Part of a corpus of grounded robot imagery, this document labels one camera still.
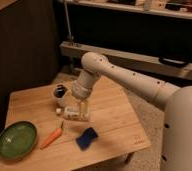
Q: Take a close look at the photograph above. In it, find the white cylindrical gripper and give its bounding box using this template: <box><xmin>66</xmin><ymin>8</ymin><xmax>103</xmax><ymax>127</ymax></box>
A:
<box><xmin>72</xmin><ymin>70</ymin><xmax>100</xmax><ymax>115</ymax></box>

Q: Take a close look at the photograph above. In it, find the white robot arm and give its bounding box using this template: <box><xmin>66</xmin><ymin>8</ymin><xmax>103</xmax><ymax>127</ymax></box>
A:
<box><xmin>72</xmin><ymin>52</ymin><xmax>192</xmax><ymax>171</ymax></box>

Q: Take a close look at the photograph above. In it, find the white cup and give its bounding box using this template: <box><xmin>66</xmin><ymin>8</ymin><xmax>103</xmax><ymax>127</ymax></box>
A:
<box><xmin>53</xmin><ymin>84</ymin><xmax>68</xmax><ymax>107</ymax></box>

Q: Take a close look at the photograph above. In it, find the blue sponge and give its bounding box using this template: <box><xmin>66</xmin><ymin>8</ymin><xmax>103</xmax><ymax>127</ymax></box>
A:
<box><xmin>76</xmin><ymin>127</ymin><xmax>98</xmax><ymax>150</ymax></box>

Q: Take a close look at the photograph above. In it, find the orange carrot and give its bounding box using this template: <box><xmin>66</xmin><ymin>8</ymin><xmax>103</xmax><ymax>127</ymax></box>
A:
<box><xmin>40</xmin><ymin>123</ymin><xmax>64</xmax><ymax>149</ymax></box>

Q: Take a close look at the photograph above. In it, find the wooden table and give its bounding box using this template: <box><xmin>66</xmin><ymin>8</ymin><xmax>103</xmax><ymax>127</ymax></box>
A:
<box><xmin>0</xmin><ymin>77</ymin><xmax>150</xmax><ymax>171</ymax></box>

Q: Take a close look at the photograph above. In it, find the green bowl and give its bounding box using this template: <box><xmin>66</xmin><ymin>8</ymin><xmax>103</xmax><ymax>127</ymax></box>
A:
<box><xmin>0</xmin><ymin>121</ymin><xmax>37</xmax><ymax>160</ymax></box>

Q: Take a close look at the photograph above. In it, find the metal pole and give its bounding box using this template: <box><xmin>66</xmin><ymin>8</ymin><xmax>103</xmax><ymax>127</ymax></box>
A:
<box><xmin>63</xmin><ymin>0</ymin><xmax>74</xmax><ymax>45</ymax></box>

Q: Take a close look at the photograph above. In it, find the shelf with clutter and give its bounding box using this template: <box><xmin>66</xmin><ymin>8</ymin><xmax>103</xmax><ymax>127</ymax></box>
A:
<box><xmin>58</xmin><ymin>0</ymin><xmax>192</xmax><ymax>22</ymax></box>

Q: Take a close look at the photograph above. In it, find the black handle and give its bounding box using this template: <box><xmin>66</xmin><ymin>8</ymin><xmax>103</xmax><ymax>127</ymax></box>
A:
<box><xmin>158</xmin><ymin>58</ymin><xmax>189</xmax><ymax>68</ymax></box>

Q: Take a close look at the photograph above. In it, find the grey metal rail beam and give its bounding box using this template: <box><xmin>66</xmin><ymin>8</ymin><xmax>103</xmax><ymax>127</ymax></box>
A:
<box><xmin>60</xmin><ymin>41</ymin><xmax>192</xmax><ymax>80</ymax></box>

